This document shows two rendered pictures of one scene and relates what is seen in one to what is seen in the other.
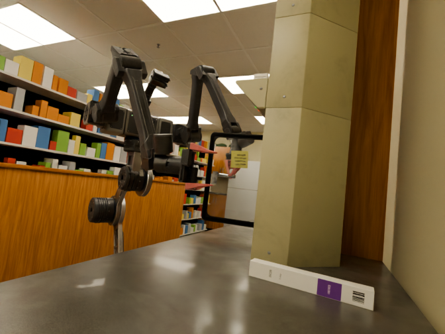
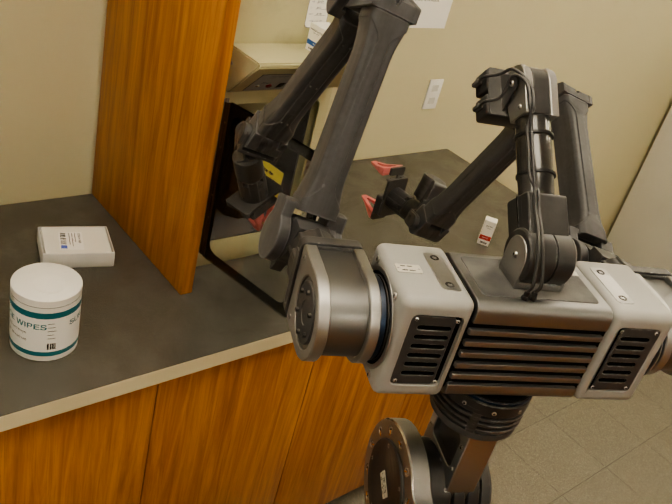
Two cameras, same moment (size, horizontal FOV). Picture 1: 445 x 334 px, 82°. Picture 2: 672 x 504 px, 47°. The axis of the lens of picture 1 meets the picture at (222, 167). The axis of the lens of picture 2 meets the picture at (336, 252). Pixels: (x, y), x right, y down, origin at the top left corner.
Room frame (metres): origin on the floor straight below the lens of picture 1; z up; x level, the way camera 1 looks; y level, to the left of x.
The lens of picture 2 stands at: (2.45, 0.58, 2.00)
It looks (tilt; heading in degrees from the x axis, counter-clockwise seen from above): 30 degrees down; 199
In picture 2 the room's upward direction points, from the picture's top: 16 degrees clockwise
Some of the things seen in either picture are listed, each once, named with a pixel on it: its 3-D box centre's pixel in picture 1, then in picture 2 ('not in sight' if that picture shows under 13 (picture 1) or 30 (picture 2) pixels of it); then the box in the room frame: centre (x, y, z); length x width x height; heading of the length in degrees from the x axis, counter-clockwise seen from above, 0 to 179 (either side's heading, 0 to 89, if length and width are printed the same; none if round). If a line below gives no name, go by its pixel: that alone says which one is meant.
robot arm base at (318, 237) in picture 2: (183, 134); (318, 265); (1.61, 0.27, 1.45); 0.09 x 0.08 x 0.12; 130
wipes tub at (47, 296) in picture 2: not in sight; (45, 311); (1.52, -0.29, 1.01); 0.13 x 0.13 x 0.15
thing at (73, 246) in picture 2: not in sight; (75, 246); (1.25, -0.47, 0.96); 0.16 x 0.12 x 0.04; 141
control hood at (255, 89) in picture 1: (262, 109); (300, 74); (0.97, -0.13, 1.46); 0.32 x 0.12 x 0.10; 156
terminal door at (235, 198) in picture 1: (239, 178); (258, 211); (1.13, -0.08, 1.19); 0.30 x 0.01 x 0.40; 76
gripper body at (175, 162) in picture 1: (181, 166); (398, 201); (0.81, 0.13, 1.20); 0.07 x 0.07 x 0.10; 66
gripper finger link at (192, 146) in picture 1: (202, 156); (383, 175); (0.78, 0.07, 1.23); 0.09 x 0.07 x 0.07; 66
